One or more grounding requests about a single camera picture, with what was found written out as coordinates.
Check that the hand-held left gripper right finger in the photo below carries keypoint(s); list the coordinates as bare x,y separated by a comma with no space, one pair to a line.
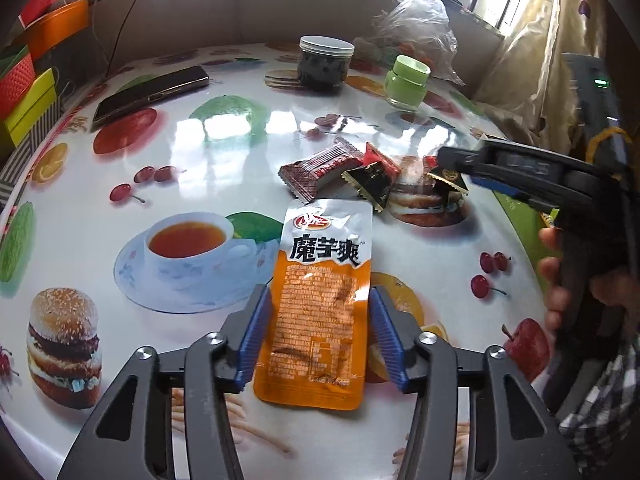
387,345

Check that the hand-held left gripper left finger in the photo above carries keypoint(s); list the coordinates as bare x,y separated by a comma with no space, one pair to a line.
252,342

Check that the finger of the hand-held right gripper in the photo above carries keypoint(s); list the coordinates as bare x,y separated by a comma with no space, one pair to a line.
495,185
460,157

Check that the black gold snack packet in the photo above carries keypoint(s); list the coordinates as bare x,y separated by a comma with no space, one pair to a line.
445,180

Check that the orange white snack packet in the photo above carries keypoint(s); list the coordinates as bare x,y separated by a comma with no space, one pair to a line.
315,310

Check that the person's right forearm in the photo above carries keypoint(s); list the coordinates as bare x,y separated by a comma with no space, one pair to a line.
605,395

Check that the person's right hand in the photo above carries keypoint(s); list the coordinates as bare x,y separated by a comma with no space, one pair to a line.
552,280

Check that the black red snack packet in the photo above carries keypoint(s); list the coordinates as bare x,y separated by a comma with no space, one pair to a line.
372,180

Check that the green cup with lid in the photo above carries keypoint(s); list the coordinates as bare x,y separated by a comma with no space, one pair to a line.
407,82

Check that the cream printed curtain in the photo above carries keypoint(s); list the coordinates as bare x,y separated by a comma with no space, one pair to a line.
530,60

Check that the clear plastic bag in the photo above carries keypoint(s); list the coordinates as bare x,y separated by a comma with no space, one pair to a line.
420,25

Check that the brown red wafer packet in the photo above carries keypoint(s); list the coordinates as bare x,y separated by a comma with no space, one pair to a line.
312,175

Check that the clear jar with dark contents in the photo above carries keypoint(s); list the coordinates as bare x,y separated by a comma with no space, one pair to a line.
325,65

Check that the black smartphone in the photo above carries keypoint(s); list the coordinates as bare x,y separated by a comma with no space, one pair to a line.
150,95

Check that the black white striped box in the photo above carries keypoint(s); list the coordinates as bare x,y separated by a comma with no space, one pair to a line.
12,170

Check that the yellow green box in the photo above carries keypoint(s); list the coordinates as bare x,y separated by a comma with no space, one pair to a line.
32,110

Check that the red textured box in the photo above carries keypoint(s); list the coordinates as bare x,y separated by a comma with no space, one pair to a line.
17,85

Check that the orange box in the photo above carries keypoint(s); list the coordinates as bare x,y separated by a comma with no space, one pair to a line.
60,30

